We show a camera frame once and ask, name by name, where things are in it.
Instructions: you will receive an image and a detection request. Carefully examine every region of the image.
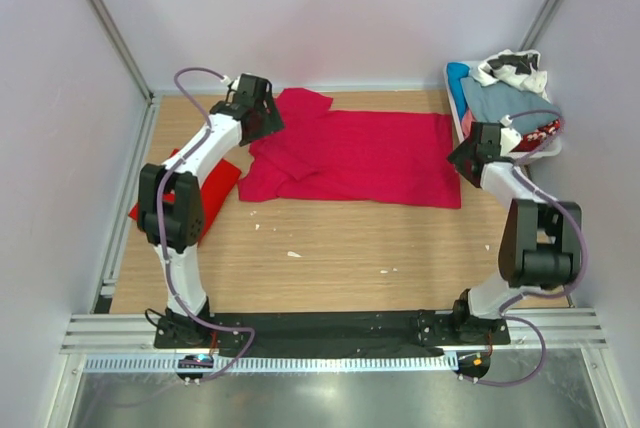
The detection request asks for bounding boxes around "magenta t shirt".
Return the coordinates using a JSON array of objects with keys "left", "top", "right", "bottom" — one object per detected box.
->
[{"left": 238, "top": 88, "right": 461, "bottom": 209}]

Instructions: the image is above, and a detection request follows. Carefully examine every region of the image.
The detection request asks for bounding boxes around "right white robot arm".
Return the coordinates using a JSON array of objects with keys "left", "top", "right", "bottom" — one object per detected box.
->
[{"left": 448, "top": 122, "right": 587, "bottom": 344}]

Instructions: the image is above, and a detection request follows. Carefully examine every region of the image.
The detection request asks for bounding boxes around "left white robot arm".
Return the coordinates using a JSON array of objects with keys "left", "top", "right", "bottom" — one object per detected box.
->
[{"left": 137, "top": 73, "right": 284, "bottom": 348}]

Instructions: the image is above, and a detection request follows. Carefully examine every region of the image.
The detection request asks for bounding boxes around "pink shirt in basket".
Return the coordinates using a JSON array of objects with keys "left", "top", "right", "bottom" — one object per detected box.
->
[{"left": 460, "top": 109, "right": 475, "bottom": 138}]

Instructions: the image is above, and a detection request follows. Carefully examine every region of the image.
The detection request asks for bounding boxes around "grey blue t shirt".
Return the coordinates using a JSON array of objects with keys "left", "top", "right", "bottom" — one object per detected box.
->
[{"left": 460, "top": 77, "right": 560, "bottom": 134}]

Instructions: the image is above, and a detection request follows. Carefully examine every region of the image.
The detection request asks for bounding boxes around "red white patterned shirt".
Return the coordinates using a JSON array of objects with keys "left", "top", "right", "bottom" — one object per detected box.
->
[{"left": 515, "top": 119, "right": 562, "bottom": 153}]

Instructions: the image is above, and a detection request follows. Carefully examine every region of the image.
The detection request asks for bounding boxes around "white laundry basket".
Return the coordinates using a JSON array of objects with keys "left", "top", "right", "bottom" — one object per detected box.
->
[{"left": 443, "top": 49, "right": 564, "bottom": 164}]

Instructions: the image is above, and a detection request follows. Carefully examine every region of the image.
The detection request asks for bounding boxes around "bright blue shirt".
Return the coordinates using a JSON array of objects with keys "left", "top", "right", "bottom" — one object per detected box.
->
[{"left": 445, "top": 62, "right": 470, "bottom": 118}]

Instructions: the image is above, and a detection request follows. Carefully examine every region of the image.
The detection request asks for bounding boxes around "white black patterned shirt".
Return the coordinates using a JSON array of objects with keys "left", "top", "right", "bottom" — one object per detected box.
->
[{"left": 470, "top": 50, "right": 548, "bottom": 99}]

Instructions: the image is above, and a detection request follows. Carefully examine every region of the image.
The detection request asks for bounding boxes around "folded red t shirt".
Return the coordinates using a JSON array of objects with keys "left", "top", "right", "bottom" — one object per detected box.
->
[{"left": 128, "top": 160, "right": 241, "bottom": 252}]

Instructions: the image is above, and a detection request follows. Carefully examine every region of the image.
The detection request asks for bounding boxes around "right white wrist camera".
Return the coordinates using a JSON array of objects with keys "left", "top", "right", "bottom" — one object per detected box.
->
[{"left": 500, "top": 115, "right": 522, "bottom": 156}]

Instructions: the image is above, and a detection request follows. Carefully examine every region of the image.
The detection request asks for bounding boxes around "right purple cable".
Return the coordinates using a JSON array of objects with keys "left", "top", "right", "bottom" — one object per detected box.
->
[{"left": 459, "top": 110, "right": 590, "bottom": 388}]

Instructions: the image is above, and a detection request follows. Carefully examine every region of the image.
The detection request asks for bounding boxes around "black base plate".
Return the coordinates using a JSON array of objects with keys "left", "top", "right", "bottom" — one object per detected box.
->
[{"left": 154, "top": 310, "right": 510, "bottom": 359}]

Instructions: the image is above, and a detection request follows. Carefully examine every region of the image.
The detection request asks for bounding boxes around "slotted cable duct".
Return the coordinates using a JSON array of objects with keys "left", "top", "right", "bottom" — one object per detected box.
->
[{"left": 84, "top": 352, "right": 458, "bottom": 374}]

